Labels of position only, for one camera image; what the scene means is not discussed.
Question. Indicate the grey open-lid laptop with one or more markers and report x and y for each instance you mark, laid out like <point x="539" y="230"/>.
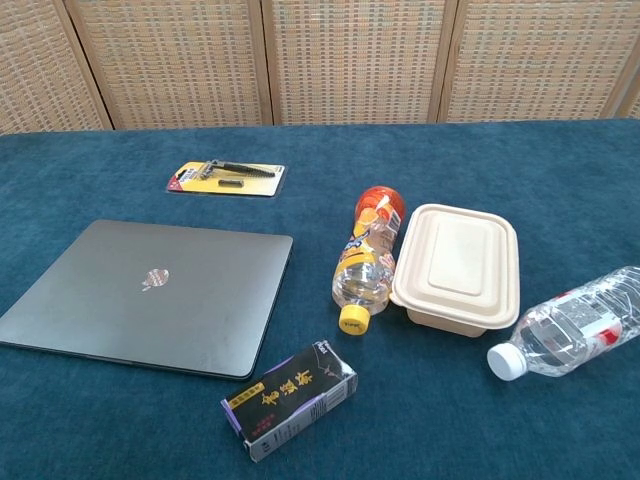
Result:
<point x="150" y="295"/>

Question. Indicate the orange label bottle yellow cap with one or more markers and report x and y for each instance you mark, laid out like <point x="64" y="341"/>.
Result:
<point x="362" y="260"/>

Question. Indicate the razor in yellow blister pack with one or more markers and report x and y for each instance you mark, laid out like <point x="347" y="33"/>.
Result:
<point x="225" y="181"/>

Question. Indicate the beige lidded food container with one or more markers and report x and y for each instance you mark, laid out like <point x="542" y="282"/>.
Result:
<point x="460" y="260"/>

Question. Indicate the blue velvet tablecloth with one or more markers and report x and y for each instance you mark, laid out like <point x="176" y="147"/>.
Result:
<point x="450" y="160"/>

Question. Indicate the black carton gold characters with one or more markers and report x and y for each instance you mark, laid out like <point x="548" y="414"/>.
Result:
<point x="285" y="400"/>

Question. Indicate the woven folding screen panel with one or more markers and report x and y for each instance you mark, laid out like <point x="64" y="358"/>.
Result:
<point x="360" y="60"/>
<point x="35" y="65"/>
<point x="175" y="60"/>
<point x="535" y="60"/>

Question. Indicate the clear water bottle white cap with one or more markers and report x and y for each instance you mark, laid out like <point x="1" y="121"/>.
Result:
<point x="565" y="325"/>

